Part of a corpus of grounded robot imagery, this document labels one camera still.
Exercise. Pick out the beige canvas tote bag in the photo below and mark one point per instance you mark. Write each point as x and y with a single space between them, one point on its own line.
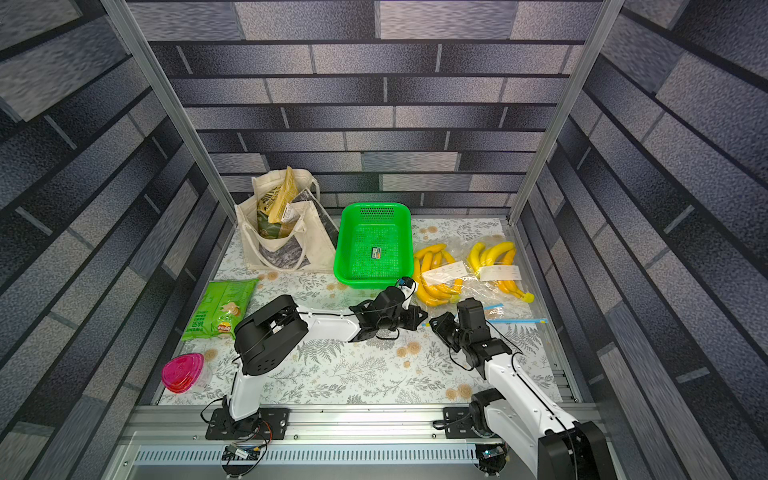
310 245

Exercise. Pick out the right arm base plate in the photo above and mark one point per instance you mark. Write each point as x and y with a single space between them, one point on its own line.
464 422

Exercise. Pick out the pink plastic container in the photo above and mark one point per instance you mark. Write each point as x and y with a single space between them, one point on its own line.
182 372

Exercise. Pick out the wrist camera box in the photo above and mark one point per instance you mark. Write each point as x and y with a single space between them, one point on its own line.
473 327
407 286

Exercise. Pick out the left circuit board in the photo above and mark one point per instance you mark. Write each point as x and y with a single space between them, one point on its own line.
239 460

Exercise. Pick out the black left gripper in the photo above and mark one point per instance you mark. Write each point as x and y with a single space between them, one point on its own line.
414 320

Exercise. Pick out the right circuit board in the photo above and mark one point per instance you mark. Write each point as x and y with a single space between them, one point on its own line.
491 459

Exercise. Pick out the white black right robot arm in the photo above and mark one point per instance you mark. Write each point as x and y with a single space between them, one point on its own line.
550 442

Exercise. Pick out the snack packets in tote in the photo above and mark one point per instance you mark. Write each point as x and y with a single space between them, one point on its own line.
274 191

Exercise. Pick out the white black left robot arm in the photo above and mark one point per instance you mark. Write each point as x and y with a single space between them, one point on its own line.
269 335

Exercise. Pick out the green chips bag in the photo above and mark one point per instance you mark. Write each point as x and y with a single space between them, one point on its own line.
222 308

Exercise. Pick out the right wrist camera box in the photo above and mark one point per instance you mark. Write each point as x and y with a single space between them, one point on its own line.
473 327

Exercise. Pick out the aluminium front rail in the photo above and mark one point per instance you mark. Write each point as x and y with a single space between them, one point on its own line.
321 442

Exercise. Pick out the aluminium frame post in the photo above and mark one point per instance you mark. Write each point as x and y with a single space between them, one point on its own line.
594 43
129 30

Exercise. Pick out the circuit board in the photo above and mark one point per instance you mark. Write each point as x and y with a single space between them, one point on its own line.
239 460
491 459

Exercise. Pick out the green plastic basket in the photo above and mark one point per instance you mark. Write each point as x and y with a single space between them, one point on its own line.
367 225

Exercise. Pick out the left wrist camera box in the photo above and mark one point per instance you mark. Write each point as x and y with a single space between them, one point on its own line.
407 286

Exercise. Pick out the aluminium frame post right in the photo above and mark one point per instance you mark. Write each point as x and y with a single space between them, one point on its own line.
594 43

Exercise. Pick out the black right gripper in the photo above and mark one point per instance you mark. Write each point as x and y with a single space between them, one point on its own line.
447 328

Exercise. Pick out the aluminium frame post left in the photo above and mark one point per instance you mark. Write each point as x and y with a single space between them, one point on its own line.
129 30

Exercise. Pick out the yellow banana bunch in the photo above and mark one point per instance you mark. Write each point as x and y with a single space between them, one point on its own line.
496 265
439 275

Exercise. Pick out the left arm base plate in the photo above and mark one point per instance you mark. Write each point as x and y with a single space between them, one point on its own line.
270 422

